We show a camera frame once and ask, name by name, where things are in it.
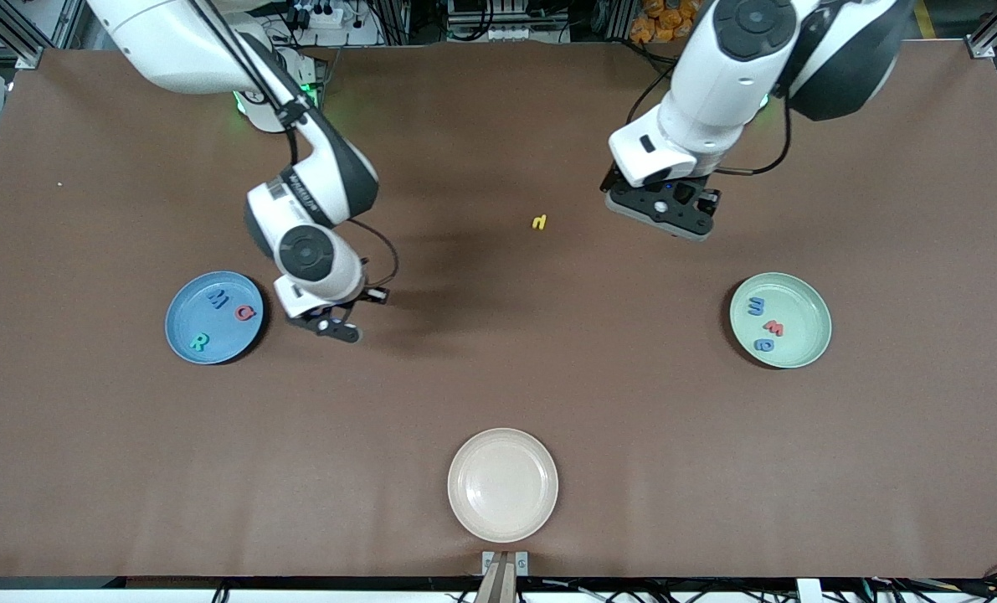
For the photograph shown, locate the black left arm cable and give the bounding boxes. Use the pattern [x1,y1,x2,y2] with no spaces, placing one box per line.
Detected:
[628,59,794,178]

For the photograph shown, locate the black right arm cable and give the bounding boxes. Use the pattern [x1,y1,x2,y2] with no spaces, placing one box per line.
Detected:
[188,0,400,290]

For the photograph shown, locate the white power strip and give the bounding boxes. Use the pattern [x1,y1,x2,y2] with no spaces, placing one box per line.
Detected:
[291,3,358,31]

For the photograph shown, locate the blue round plate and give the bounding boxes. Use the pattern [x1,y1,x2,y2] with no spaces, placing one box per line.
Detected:
[164,271,265,366]

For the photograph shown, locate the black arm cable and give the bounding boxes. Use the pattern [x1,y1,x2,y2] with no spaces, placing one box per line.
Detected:
[188,0,400,290]
[628,59,794,178]

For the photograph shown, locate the cream round plate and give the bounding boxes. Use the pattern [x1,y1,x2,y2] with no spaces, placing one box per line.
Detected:
[447,428,559,544]

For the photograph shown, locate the green round plate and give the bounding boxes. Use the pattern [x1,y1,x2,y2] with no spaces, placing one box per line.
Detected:
[729,272,833,369]

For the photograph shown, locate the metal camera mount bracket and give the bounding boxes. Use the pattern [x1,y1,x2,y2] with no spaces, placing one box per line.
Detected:
[475,550,529,603]

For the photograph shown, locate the pile of orange fruit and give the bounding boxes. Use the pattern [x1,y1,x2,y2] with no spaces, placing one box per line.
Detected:
[630,0,704,44]

